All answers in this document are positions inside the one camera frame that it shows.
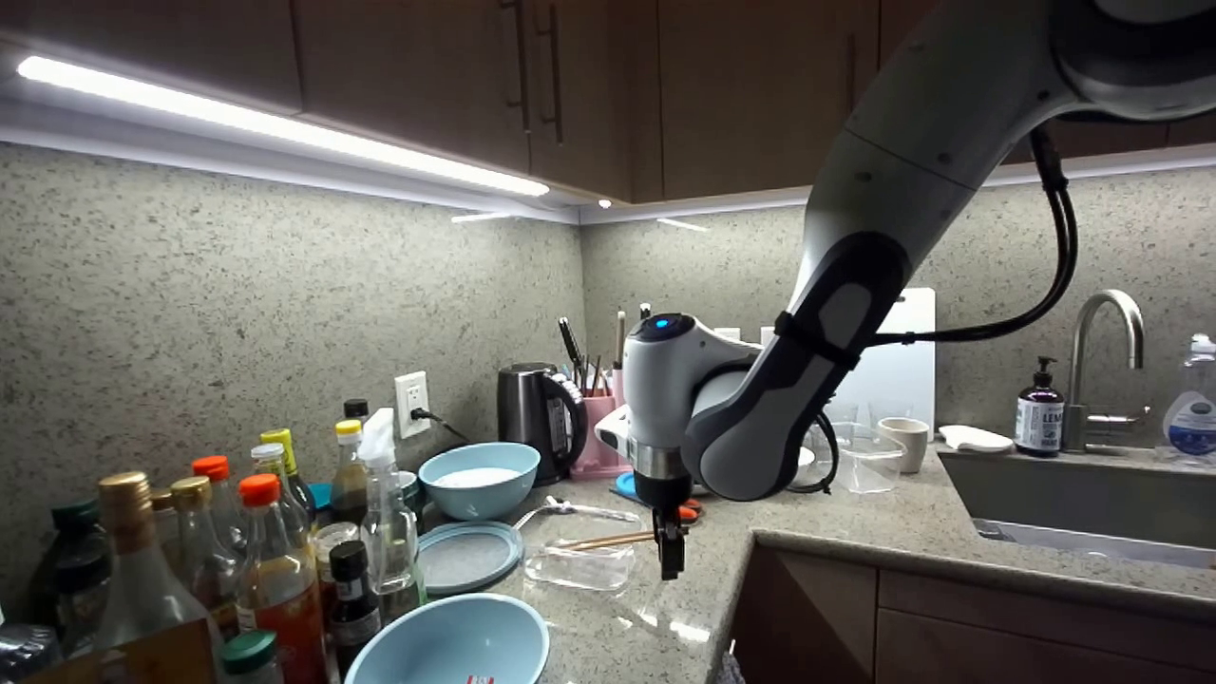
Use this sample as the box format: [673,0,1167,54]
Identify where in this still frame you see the light blue back bowl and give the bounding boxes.
[418,442,540,521]

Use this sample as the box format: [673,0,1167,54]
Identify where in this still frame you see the light blue front bowl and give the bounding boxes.
[347,592,550,684]

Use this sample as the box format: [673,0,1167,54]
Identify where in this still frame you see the light blue bowl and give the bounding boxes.
[418,442,540,521]
[347,592,550,684]

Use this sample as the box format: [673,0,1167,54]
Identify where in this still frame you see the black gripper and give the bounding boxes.
[635,473,690,582]

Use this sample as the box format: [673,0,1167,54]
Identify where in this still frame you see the blue silicone lid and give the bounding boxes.
[613,471,640,496]

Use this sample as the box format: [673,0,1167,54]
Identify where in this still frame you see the red cap bottle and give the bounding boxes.
[190,450,248,571]

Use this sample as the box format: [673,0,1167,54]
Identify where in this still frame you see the gold cap sauce bottle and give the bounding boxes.
[34,471,222,684]

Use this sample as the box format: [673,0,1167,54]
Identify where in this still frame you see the steel sink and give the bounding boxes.
[942,450,1216,547]

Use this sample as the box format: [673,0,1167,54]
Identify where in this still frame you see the orange cap sauce bottle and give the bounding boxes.
[238,473,331,684]

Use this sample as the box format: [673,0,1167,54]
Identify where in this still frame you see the clear spray bottle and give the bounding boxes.
[352,406,423,618]

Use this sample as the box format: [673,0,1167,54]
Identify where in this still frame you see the white cutting board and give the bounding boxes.
[828,287,933,425]

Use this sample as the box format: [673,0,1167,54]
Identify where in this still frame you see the light blue plate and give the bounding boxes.
[418,524,521,595]

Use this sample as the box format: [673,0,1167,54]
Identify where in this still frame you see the pink knife block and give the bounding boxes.
[560,314,627,477]

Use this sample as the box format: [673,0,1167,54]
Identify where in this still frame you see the blue dish soap bottle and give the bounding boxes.
[1164,335,1216,459]

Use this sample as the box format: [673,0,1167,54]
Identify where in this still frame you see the chrome faucet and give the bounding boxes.
[1059,284,1153,450]

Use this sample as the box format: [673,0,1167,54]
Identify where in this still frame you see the green cap dark bottle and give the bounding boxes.
[19,502,109,651]

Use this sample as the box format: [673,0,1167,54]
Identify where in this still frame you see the clear glass container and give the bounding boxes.
[526,539,635,592]

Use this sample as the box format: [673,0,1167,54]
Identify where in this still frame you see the clear plastic container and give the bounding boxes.
[833,406,903,495]

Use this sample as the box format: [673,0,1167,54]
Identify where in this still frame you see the green lid jar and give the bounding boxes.
[222,629,285,684]

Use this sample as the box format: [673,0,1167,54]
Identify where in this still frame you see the wooden chopsticks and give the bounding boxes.
[550,530,655,552]

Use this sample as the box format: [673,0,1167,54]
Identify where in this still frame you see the dark soap dispenser bottle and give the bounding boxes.
[1016,357,1069,454]

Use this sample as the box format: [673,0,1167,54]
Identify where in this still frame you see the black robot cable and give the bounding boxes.
[792,124,1083,496]

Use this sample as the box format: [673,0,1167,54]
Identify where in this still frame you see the black electric kettle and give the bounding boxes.
[499,366,586,483]

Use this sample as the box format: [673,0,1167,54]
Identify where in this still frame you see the white ceramic cup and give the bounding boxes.
[878,417,932,473]

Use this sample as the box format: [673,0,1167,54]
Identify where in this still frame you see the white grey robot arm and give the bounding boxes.
[607,0,1216,577]

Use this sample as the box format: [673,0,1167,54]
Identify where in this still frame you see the wall power outlet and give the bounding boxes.
[395,371,429,442]

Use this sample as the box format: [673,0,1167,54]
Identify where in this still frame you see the white sponge cloth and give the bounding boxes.
[937,425,1016,454]

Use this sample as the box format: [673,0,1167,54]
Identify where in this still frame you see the metal spoon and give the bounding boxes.
[512,495,642,530]

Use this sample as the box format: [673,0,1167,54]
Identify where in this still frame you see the black cap small bottle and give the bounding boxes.
[331,539,380,673]

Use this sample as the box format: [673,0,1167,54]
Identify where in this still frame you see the under cabinet light strip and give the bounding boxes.
[15,54,550,196]

